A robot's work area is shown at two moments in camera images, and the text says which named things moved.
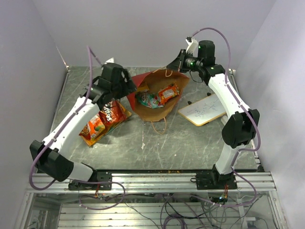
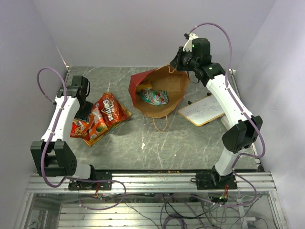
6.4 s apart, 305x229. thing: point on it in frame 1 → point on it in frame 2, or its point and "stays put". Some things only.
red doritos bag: x=115 y=112 stays put
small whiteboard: x=203 y=111 stays put
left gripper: x=129 y=86 → x=83 y=116
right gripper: x=178 y=64 stays put
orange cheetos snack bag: x=167 y=93 → x=96 y=125
